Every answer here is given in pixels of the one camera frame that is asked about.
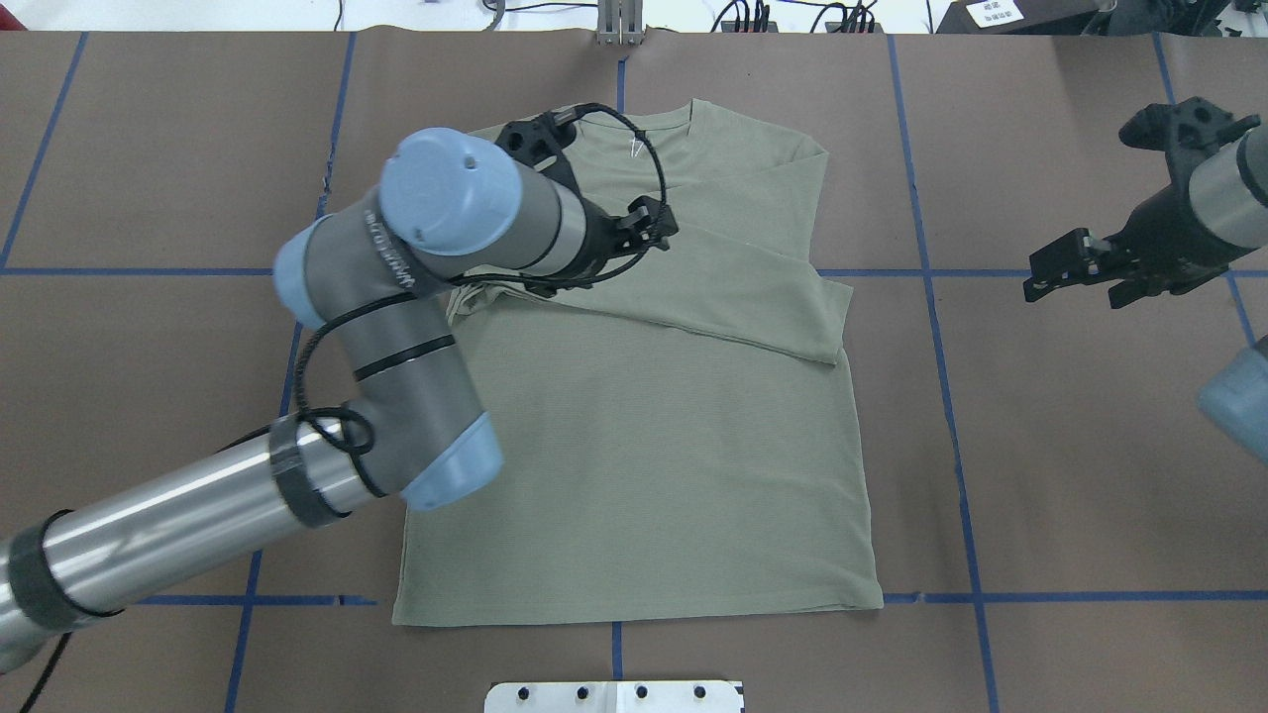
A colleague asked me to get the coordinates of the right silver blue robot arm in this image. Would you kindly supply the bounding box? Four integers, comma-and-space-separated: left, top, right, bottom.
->
1019, 96, 1265, 317

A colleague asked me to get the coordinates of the sage green long-sleeve shirt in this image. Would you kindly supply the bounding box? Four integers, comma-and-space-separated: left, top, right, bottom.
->
392, 99, 884, 628

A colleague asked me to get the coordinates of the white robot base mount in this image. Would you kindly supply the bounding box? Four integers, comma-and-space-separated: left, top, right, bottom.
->
483, 677, 746, 712

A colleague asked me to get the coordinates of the black box with label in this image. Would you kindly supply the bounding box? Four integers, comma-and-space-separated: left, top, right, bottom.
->
935, 1, 1115, 36

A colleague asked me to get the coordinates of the aluminium frame post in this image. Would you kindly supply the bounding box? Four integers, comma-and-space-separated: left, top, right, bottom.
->
593, 0, 645, 47

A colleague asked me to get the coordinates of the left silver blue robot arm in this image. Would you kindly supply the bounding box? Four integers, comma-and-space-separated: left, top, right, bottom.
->
1, 103, 678, 672

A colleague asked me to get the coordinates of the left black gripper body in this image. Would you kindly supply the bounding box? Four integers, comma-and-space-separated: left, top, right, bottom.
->
495, 110, 645, 288

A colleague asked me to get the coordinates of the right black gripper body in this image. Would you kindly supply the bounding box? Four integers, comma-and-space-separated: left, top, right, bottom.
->
1104, 96, 1262, 296

